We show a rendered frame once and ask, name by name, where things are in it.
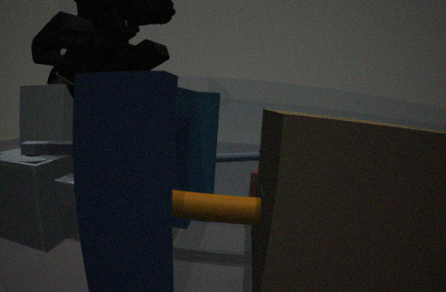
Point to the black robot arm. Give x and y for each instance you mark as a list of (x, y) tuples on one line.
[(135, 12)]

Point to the grey crank handle with red grip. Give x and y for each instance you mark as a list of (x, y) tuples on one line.
[(37, 148)]

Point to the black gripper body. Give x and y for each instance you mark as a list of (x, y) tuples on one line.
[(81, 32)]

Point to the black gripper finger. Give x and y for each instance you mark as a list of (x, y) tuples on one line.
[(99, 58), (134, 63)]

